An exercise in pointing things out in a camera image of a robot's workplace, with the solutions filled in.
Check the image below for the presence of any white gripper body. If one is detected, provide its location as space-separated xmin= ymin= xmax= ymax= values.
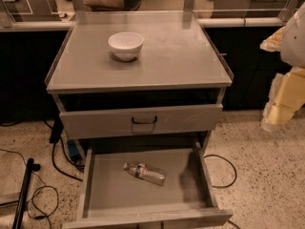
xmin=274 ymin=67 xmax=305 ymax=113

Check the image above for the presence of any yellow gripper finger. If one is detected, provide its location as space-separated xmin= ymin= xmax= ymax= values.
xmin=260 ymin=27 xmax=284 ymax=52
xmin=260 ymin=73 xmax=295 ymax=132

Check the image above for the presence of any clear plastic water bottle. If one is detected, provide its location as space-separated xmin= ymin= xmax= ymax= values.
xmin=124 ymin=161 xmax=167 ymax=186

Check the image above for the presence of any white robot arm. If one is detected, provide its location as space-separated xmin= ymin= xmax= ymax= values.
xmin=260 ymin=3 xmax=305 ymax=132

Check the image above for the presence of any grey drawer cabinet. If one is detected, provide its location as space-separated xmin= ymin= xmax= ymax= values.
xmin=44 ymin=10 xmax=235 ymax=155

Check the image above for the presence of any grey open middle drawer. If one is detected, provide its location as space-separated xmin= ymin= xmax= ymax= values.
xmin=63 ymin=147 xmax=233 ymax=229

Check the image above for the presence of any grey top drawer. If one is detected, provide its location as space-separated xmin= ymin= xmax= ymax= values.
xmin=60 ymin=104 xmax=222 ymax=139

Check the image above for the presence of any grey background desk right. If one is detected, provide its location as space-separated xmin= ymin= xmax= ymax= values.
xmin=212 ymin=0 xmax=288 ymax=18

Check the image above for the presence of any grey background desk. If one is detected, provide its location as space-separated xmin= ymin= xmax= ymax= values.
xmin=2 ymin=0 xmax=60 ymax=22
xmin=212 ymin=0 xmax=288 ymax=18

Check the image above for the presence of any white ceramic bowl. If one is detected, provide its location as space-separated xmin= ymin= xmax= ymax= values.
xmin=108 ymin=31 xmax=144 ymax=61

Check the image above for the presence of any blue box under cabinet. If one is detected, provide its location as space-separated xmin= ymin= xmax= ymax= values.
xmin=67 ymin=140 xmax=81 ymax=160

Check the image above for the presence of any grey background desk left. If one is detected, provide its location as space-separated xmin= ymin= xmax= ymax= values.
xmin=2 ymin=0 xmax=60 ymax=22

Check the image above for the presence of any black metal stand bar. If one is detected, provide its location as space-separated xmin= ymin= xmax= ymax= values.
xmin=12 ymin=158 xmax=40 ymax=229

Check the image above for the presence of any white barrier rail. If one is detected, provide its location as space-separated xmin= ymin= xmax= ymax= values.
xmin=0 ymin=17 xmax=285 ymax=32

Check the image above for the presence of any black cable right floor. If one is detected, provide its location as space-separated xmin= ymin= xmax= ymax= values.
xmin=203 ymin=154 xmax=238 ymax=190

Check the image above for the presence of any black cable floor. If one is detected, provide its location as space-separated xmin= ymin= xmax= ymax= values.
xmin=0 ymin=119 xmax=86 ymax=229
xmin=203 ymin=154 xmax=238 ymax=190

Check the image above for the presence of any black drawer handle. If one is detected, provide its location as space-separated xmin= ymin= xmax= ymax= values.
xmin=132 ymin=115 xmax=158 ymax=125

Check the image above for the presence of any black cable left floor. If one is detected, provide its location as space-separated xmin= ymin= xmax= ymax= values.
xmin=0 ymin=119 xmax=86 ymax=229

